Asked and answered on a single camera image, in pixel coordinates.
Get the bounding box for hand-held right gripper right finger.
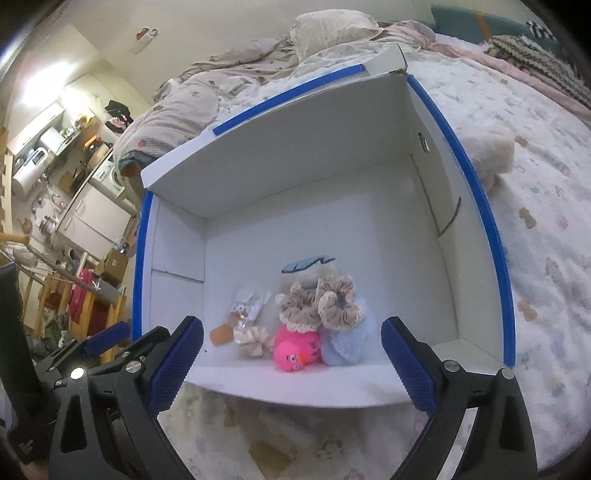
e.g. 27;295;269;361
381;316;539;480

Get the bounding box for patterned knit blanket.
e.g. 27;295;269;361
484;34;591;99

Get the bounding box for beige lace scrunchie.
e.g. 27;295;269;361
276;281;324;334
316;274;357;331

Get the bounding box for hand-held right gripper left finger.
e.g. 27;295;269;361
48;316;204;480

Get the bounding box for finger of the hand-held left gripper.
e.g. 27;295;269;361
84;322;131;357
36;325;171;386

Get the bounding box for white wall cabinet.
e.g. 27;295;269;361
8;102;65;155

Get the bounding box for beige floral quilt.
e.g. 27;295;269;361
113;36;303;177

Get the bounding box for white water heater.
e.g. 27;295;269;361
11;147;45;195

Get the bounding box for cream ruffled scrunchie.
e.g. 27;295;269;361
233;323;276;359

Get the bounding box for white washing machine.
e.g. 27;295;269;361
89;158;126;200

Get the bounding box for cream plush toy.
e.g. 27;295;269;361
455;124;516;191

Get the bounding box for pink rubber toy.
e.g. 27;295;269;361
272;325;322;373

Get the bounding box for white base cabinet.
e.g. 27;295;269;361
54;184;133;260

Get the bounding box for hanging dark clothes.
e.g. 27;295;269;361
103;99;136;131

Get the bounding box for brown cardboard box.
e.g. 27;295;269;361
99;248;131;285

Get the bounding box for teal headboard cushion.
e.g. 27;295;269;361
431;4;563;45

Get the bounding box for white bunny hair clip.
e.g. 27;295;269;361
209;287;274;347

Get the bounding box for tan paper card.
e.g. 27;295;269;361
248;440;293;468

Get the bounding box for wooden rack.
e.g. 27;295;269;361
0;234;126;366

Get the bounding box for light blue fluffy scrunchie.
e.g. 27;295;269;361
320;299;378;368

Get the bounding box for pink blanket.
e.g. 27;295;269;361
378;20;591;118

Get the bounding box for black white striped cloth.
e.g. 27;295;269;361
525;20;556;41

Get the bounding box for blue cardboard box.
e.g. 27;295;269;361
130;44;516;410

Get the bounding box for wall hook with red item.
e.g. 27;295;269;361
135;28;160;55

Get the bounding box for cream lace pillow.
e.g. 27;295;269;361
289;11;380;62

